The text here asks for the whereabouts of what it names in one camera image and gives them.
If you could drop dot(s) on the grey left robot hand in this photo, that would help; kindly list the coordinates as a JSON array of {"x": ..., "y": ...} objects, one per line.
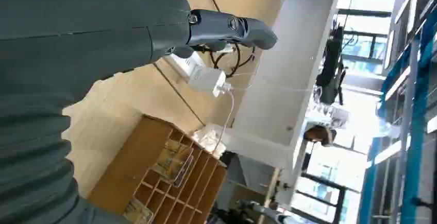
[{"x": 85, "y": 28}]

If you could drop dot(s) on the white power strip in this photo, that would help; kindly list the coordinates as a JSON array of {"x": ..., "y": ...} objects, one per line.
[{"x": 184, "y": 65}]

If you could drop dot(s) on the white charger adapter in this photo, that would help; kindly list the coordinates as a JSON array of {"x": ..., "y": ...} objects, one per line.
[{"x": 206, "y": 79}]

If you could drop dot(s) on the wooden compartment card box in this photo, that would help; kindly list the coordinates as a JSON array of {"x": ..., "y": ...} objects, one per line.
[{"x": 136, "y": 161}]

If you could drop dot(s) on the ribbed grey left arm sleeve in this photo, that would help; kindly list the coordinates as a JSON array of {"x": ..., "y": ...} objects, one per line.
[{"x": 34, "y": 168}]

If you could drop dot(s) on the white crumpled packet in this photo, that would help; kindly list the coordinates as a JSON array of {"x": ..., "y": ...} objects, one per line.
[{"x": 209, "y": 140}]

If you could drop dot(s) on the printed card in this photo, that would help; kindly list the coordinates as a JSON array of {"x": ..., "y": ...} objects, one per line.
[{"x": 138, "y": 213}]

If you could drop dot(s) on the brown rounded object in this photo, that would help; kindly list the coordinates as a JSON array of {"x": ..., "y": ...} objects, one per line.
[{"x": 319, "y": 134}]

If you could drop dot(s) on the black window frame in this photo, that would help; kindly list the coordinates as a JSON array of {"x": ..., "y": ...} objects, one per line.
[{"x": 338, "y": 198}]

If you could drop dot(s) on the blue metal shelf frame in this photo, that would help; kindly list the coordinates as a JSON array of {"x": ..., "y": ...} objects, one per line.
[{"x": 414, "y": 130}]

